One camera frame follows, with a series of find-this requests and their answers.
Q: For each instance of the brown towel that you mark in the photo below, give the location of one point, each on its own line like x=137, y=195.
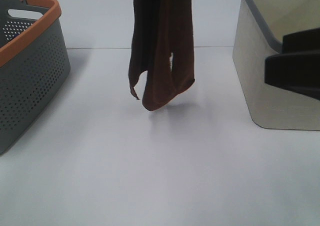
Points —
x=163, y=47

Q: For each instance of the beige bin grey rim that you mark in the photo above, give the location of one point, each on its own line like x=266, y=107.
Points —
x=260, y=29

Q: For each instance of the grey perforated basket orange rim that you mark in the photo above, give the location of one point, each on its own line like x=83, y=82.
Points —
x=33, y=63

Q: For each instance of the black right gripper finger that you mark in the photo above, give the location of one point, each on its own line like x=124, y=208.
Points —
x=308, y=40
x=296, y=72

